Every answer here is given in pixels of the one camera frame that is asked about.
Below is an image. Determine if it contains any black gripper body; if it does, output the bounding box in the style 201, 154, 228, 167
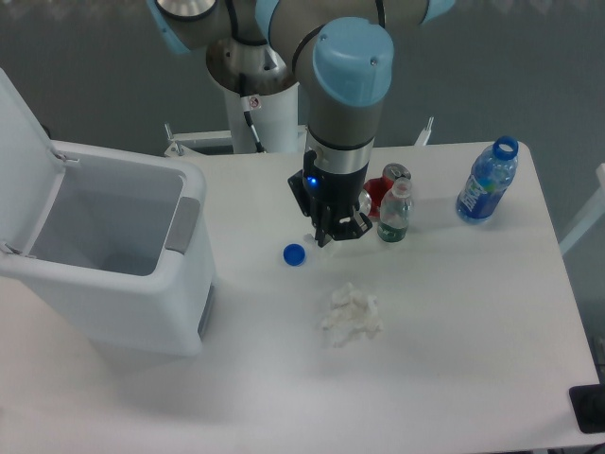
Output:
287, 150, 368, 241

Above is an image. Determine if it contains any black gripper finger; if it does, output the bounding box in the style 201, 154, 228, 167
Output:
348, 212, 372, 239
313, 207, 331, 248

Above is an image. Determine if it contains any white paper ball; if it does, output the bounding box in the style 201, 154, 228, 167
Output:
320, 282, 384, 348

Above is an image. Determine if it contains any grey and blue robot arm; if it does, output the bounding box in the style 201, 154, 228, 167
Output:
148, 1, 452, 246

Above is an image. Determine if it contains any white trash bin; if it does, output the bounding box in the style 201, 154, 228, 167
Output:
1, 142, 216, 356

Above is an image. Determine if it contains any white trash bin lid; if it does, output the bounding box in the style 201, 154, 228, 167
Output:
1, 73, 65, 253

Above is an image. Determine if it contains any blue bottle cap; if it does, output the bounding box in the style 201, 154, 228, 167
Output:
283, 243, 306, 267

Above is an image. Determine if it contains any small clear plastic bottle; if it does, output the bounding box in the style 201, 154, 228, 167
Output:
377, 177, 413, 243

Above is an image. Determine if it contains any red soda can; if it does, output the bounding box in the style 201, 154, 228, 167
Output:
363, 163, 411, 218

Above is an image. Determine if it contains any blue plastic drink bottle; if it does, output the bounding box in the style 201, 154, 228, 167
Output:
456, 135, 519, 224

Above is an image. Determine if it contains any black device at table edge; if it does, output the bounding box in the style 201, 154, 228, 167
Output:
569, 384, 604, 434

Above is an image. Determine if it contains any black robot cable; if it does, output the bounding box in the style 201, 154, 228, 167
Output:
225, 0, 268, 154

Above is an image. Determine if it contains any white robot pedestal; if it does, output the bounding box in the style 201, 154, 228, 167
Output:
205, 37, 311, 155

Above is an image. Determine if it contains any white frame at right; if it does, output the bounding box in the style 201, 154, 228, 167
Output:
559, 164, 604, 256

